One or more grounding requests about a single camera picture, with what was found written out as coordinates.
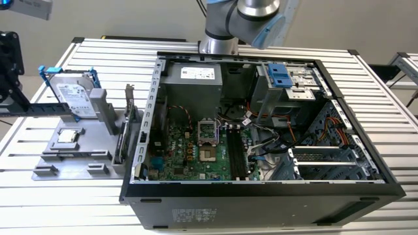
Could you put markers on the black RAM slot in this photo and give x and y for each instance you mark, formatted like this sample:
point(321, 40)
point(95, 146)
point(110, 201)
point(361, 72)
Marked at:
point(235, 154)
point(243, 154)
point(231, 154)
point(239, 154)

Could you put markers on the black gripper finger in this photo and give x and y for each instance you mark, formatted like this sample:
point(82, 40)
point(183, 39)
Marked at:
point(16, 93)

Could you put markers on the green motherboard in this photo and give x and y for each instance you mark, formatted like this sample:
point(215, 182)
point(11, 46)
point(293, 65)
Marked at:
point(183, 156)

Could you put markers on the black case fan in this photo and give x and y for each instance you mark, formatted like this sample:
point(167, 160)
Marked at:
point(163, 115)

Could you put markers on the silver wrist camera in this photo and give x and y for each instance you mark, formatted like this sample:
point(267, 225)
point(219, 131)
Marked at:
point(32, 8)

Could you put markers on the RAM stick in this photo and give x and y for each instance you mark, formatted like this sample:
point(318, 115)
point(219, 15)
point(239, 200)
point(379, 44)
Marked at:
point(75, 154)
point(48, 109)

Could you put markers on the hard disk in blue carrier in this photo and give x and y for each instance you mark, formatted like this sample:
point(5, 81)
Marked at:
point(76, 95)

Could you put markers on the grey power supply unit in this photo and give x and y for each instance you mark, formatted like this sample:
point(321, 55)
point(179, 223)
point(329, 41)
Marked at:
point(192, 98)

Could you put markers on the grey parts rack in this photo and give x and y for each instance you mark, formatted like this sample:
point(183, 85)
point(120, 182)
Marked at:
point(88, 137)

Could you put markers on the blue plastic drive bracket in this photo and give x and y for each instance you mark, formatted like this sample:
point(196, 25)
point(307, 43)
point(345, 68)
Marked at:
point(276, 73)

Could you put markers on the CPU socket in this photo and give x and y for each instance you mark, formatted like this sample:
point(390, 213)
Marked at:
point(208, 154)

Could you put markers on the black PC case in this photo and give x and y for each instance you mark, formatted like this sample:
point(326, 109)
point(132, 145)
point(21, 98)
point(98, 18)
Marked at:
point(228, 210)

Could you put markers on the silver disk bay cage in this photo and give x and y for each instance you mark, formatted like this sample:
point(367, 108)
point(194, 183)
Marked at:
point(271, 98)

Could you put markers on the metal slat side table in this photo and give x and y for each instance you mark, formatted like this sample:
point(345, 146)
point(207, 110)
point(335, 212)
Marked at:
point(405, 63)

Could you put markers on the silver CPU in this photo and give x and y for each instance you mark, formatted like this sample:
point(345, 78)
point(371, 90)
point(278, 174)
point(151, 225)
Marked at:
point(68, 135)

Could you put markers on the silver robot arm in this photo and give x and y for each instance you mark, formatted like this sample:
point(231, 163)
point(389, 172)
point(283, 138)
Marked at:
point(222, 22)

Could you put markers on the graphics card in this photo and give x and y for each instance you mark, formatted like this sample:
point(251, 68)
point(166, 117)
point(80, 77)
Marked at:
point(122, 144)

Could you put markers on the grey perforated disk bay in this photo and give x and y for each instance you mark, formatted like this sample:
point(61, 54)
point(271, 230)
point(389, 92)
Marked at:
point(313, 163)

